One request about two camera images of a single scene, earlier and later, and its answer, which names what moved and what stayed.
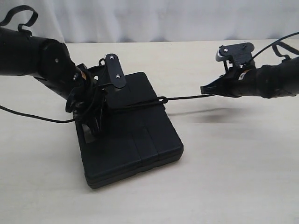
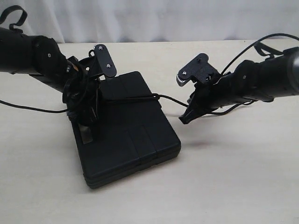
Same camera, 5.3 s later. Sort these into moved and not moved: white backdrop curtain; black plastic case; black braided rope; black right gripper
Moved: black braided rope; black right gripper
Not moved: white backdrop curtain; black plastic case
